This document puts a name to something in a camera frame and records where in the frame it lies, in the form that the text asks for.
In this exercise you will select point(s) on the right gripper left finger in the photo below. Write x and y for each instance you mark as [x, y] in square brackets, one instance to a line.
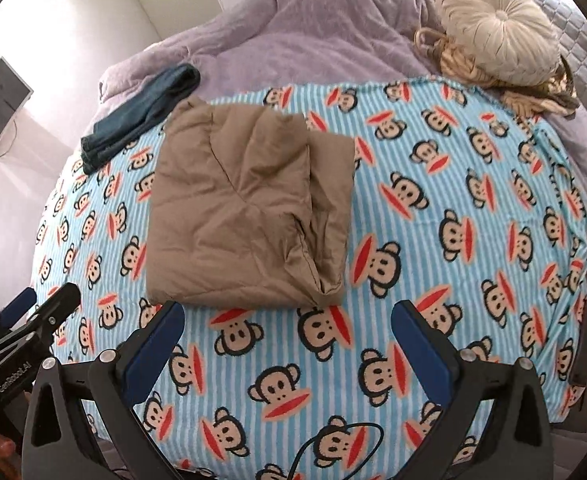
[58, 442]

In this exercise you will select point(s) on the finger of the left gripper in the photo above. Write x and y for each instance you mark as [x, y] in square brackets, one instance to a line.
[16, 309]

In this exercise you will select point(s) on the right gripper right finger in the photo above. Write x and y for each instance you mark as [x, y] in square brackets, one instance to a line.
[516, 440]

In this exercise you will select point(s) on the tan puffer jacket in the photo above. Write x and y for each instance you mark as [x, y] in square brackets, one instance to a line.
[249, 209]

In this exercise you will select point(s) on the folded dark blue jeans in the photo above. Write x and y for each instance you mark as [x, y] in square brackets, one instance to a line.
[134, 117]

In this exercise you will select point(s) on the grey quilted headboard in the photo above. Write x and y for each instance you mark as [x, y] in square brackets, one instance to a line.
[568, 45]

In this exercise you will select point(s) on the round cream pleated cushion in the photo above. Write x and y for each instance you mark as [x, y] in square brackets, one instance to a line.
[511, 40]

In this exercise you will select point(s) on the purple quilted duvet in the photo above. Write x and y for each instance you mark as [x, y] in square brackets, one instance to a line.
[313, 35]

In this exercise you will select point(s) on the beige knotted rope cushion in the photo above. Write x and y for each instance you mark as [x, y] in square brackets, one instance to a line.
[555, 95]

